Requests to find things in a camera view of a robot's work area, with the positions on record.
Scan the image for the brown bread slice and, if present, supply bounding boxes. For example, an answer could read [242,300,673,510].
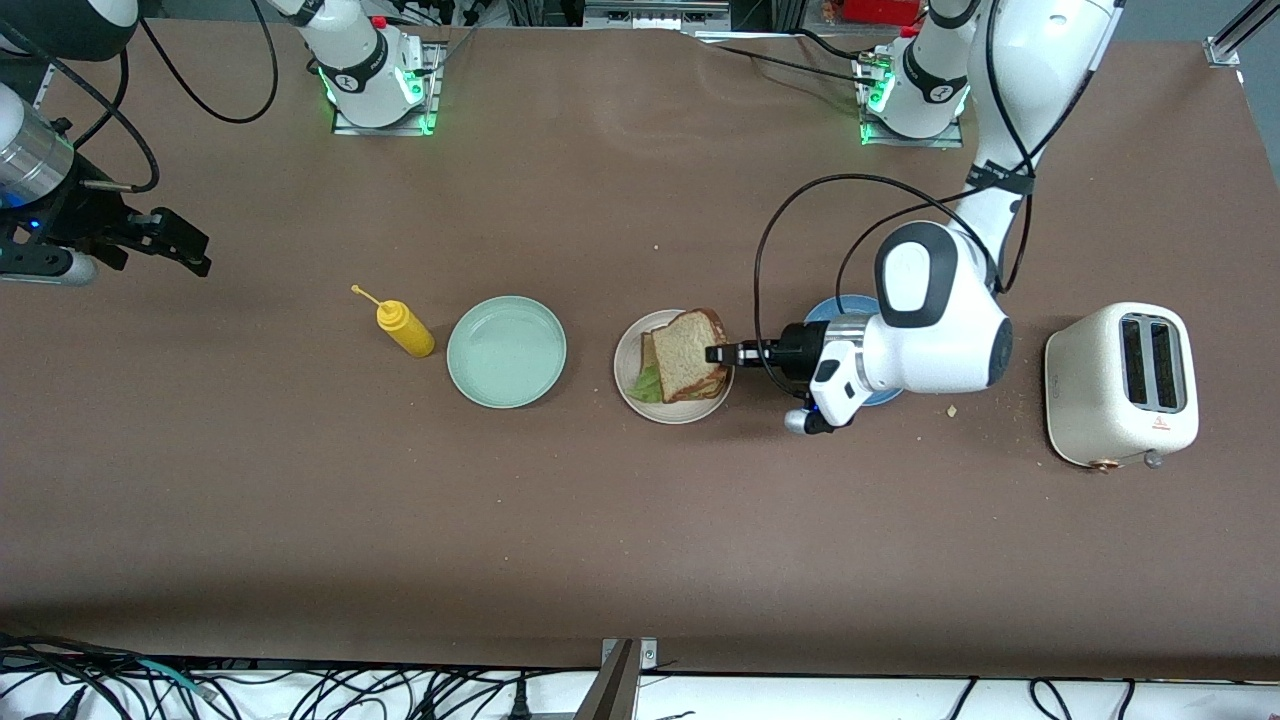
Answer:
[651,308,729,403]
[640,330,733,403]

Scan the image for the yellow mustard squeeze bottle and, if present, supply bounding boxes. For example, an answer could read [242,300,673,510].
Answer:
[350,285,436,359]

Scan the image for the blue plate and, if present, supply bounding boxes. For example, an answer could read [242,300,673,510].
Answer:
[803,294,904,407]

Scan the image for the beige plate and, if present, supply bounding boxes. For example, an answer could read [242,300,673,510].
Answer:
[613,309,736,425]

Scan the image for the mint green plate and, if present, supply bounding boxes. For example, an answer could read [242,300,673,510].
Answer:
[446,295,568,410]

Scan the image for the cream white toaster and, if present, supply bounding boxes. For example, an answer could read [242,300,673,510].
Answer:
[1044,302,1201,471]

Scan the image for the grey metal device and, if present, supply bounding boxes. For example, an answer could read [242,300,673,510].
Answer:
[583,0,733,31]

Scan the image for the red box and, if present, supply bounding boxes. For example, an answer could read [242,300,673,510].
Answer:
[825,0,923,26]

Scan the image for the grey metal bar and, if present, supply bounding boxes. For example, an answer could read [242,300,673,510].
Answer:
[573,640,638,720]

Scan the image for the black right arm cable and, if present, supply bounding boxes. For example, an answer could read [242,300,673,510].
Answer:
[0,0,281,194]

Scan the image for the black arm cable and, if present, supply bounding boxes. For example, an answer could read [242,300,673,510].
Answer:
[0,0,281,194]
[753,0,1121,393]

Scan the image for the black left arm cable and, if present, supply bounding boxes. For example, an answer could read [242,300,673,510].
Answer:
[753,0,1121,393]

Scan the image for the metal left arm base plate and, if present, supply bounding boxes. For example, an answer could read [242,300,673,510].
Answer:
[858,55,966,149]

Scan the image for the black cable on table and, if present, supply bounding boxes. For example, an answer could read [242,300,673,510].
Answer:
[700,40,881,89]

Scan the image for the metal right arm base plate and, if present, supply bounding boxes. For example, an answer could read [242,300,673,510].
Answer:
[332,40,441,136]

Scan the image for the silver corner bracket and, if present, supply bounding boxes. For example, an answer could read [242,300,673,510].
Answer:
[600,638,658,673]

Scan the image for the teal cable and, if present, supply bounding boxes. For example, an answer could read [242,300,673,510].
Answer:
[135,658,216,698]

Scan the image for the aluminium frame profile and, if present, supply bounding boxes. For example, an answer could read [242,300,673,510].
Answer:
[1205,0,1280,68]

